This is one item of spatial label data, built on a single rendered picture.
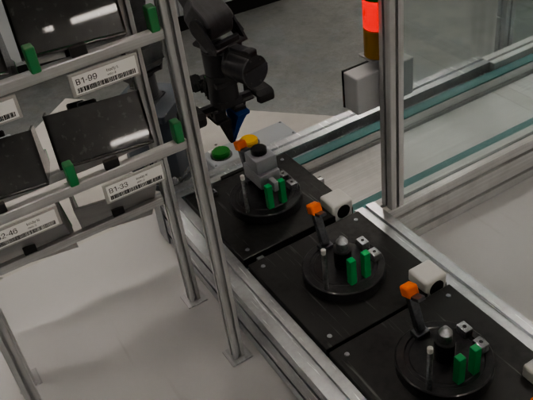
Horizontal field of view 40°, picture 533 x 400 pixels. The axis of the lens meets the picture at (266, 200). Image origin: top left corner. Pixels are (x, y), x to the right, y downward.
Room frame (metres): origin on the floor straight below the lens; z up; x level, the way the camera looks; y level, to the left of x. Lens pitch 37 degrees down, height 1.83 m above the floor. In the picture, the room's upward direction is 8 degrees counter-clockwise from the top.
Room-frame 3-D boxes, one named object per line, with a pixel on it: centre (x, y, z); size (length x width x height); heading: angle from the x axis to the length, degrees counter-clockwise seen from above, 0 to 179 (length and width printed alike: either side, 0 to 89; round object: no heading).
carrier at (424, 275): (0.90, -0.11, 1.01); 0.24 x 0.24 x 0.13; 26
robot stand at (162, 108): (1.44, 0.23, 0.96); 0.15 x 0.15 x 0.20; 67
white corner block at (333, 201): (1.08, -0.13, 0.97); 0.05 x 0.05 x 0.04; 26
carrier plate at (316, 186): (1.13, 0.00, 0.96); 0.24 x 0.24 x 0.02; 26
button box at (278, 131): (1.36, 0.02, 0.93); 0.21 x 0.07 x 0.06; 116
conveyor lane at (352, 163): (1.24, -0.28, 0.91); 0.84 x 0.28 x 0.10; 116
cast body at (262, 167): (1.12, 0.00, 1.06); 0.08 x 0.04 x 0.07; 26
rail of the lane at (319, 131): (1.38, -0.18, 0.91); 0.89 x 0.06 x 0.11; 116
